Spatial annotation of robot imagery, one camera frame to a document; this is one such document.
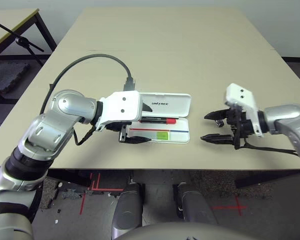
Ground thick black left camera cable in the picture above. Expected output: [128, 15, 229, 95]
[39, 53, 137, 116]

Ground red tape cross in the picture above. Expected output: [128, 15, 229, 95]
[212, 195, 248, 216]

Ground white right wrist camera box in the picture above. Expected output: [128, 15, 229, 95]
[224, 83, 263, 137]

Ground grey robot leg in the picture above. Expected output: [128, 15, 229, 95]
[173, 181, 218, 226]
[113, 182, 145, 230]

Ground green capped pale highlighter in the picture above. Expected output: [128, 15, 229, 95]
[149, 131, 169, 141]

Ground grey robot right leg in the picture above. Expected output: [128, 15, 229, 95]
[173, 181, 218, 226]

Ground red tape corner lines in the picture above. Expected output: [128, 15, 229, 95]
[79, 172, 124, 216]

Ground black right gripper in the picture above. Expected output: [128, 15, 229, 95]
[200, 106, 256, 150]

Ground black marker with red cap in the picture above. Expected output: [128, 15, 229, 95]
[139, 117, 177, 125]

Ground beige side table black legs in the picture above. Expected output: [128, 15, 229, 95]
[0, 8, 58, 101]

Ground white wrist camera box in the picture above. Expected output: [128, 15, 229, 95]
[94, 90, 143, 132]
[224, 83, 263, 137]

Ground dark grey foam mat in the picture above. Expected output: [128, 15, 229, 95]
[0, 61, 31, 95]

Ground white plastic pencil case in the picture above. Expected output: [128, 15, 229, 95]
[126, 92, 192, 145]

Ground thin black left gripper cable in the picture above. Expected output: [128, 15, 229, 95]
[73, 124, 97, 147]

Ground grey robot left leg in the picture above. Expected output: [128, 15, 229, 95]
[113, 182, 145, 230]

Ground grey robot torso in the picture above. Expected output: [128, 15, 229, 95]
[112, 221, 243, 240]

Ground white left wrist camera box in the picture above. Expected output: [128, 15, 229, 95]
[94, 90, 143, 132]

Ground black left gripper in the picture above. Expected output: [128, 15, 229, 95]
[105, 102, 153, 145]

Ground black tripod stand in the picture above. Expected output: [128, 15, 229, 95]
[0, 17, 45, 67]

